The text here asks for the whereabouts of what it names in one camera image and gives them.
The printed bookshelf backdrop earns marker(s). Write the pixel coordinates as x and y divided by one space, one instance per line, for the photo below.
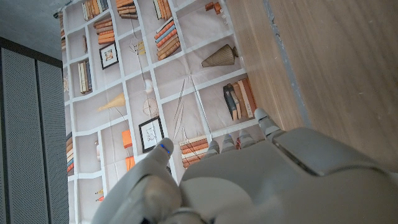
192 68

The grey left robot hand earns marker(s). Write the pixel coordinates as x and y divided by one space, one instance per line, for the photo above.
264 180

